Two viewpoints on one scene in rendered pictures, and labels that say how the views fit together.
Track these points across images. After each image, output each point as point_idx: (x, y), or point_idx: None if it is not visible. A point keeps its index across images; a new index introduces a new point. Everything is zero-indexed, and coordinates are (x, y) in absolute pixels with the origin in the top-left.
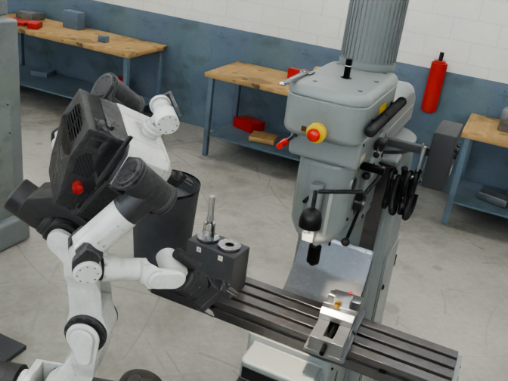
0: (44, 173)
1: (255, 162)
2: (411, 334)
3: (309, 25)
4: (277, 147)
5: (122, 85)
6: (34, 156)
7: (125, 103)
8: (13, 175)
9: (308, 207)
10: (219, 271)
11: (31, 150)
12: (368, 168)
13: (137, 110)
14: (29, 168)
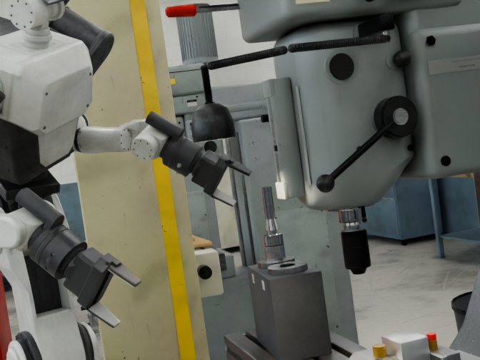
0: (444, 331)
1: None
2: None
3: None
4: (166, 15)
5: (67, 14)
6: (446, 313)
7: (72, 35)
8: (338, 303)
9: (270, 129)
10: (267, 311)
11: (448, 308)
12: (366, 29)
13: (92, 45)
14: (429, 325)
